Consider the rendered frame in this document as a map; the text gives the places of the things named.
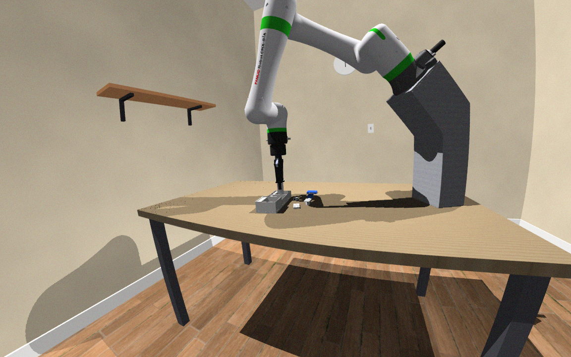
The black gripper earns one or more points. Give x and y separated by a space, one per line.
278 151

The white three-compartment bin rack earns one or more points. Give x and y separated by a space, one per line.
273 202

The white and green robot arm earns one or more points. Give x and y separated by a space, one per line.
380 50

